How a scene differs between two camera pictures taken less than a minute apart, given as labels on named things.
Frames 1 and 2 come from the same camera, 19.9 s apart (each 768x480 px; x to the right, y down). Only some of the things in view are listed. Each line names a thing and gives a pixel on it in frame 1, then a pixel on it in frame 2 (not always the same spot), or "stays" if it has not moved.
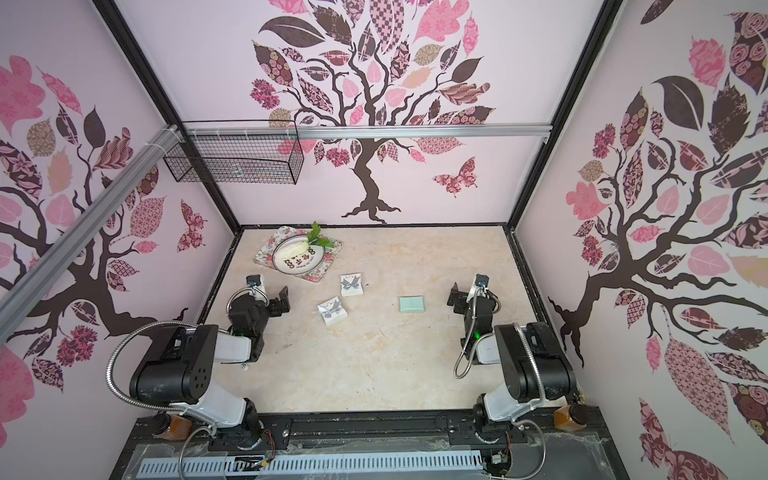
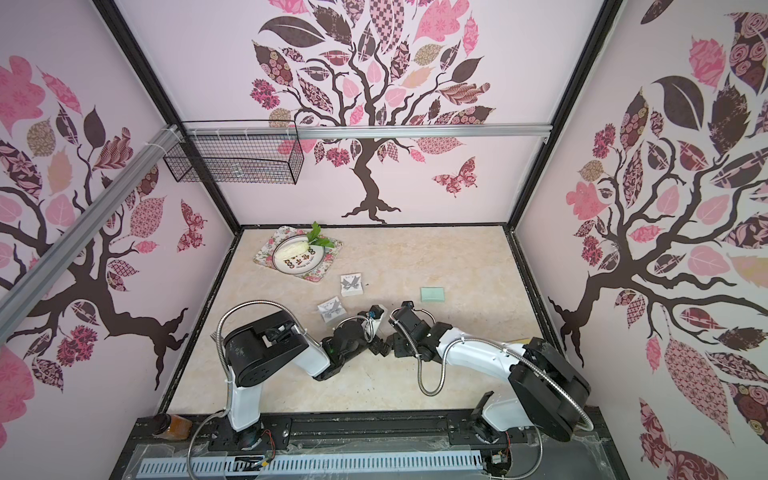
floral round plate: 294,255 stays
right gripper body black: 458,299 -> 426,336
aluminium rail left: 35,278 stays
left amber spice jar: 171,427 stays
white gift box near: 332,311 stays
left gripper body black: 276,308 -> 364,346
